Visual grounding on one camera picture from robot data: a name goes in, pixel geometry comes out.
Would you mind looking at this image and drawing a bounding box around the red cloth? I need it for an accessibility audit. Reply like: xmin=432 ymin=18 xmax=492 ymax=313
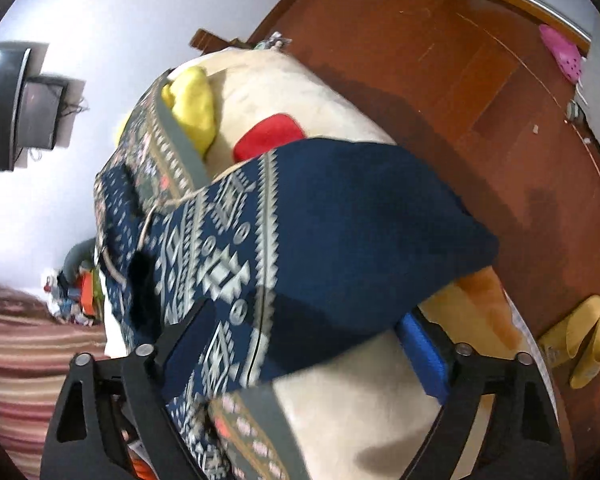
xmin=232 ymin=112 xmax=307 ymax=164

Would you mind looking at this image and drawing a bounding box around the black wall television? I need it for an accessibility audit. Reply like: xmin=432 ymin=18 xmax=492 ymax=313
xmin=0 ymin=42 xmax=70 ymax=173

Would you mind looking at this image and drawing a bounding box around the pink striped bedding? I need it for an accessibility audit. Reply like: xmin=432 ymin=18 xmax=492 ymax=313
xmin=0 ymin=280 xmax=112 ymax=480

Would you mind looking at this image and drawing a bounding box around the pink clog slipper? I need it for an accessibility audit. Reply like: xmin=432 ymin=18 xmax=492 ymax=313
xmin=538 ymin=24 xmax=584 ymax=84

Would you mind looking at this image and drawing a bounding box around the cream blanket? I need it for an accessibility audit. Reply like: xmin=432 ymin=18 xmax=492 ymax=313
xmin=104 ymin=47 xmax=576 ymax=480

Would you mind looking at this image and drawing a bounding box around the yellow cloth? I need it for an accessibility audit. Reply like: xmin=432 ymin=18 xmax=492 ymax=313
xmin=115 ymin=66 xmax=219 ymax=154

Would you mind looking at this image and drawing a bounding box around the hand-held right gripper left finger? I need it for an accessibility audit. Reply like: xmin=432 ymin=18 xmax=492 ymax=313
xmin=40 ymin=301 xmax=217 ymax=480

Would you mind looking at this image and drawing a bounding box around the pile of colourful clutter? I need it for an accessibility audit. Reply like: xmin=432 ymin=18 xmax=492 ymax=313
xmin=42 ymin=240 xmax=107 ymax=329

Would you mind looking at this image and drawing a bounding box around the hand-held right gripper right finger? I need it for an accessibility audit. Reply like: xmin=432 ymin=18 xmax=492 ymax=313
xmin=396 ymin=309 xmax=572 ymax=480

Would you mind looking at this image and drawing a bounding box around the dark wooden bed frame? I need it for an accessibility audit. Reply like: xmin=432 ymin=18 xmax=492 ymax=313
xmin=190 ymin=28 xmax=255 ymax=54

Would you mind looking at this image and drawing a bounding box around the navy patterned jacket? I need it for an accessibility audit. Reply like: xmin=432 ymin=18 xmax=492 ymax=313
xmin=94 ymin=137 xmax=501 ymax=480

